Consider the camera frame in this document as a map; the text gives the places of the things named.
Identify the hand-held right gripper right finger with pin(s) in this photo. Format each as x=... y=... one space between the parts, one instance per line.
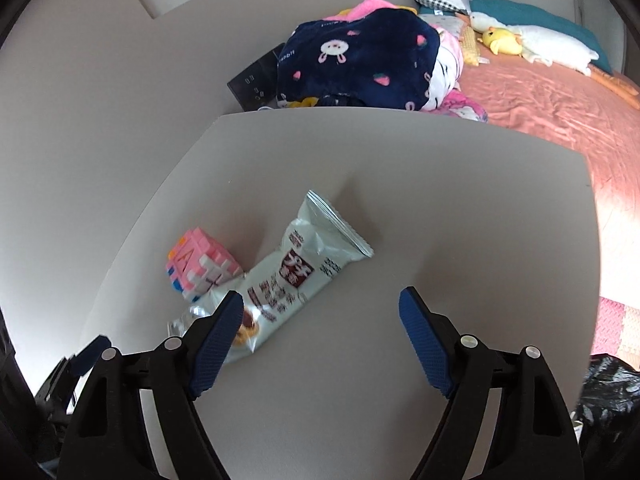
x=425 y=340

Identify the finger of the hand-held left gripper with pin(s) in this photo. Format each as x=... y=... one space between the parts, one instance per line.
x=90 y=355

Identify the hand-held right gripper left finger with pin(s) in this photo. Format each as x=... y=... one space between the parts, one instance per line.
x=215 y=350

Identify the pale green snack wrapper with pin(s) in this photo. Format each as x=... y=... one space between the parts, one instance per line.
x=300 y=260

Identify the black trash bag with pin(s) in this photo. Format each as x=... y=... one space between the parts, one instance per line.
x=610 y=400

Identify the pink puzzle cube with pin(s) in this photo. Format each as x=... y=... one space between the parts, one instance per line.
x=195 y=260

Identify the foam puzzle mat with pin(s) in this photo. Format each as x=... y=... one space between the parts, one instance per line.
x=617 y=325

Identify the bed with pink sheet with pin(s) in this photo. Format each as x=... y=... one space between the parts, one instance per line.
x=550 y=110

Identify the black box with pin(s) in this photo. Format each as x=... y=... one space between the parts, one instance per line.
x=252 y=82

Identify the navy printed blanket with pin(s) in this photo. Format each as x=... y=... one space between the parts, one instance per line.
x=360 y=55

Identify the yellow long cushion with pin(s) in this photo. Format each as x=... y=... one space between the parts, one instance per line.
x=470 y=45

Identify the yellow duck plush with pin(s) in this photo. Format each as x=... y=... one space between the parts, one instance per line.
x=502 y=40

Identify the grey printed cushion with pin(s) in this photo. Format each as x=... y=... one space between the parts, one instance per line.
x=445 y=22

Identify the white goose plush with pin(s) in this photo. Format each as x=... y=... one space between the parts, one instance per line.
x=550 y=42

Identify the teal pillow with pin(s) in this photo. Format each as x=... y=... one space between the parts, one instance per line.
x=530 y=15

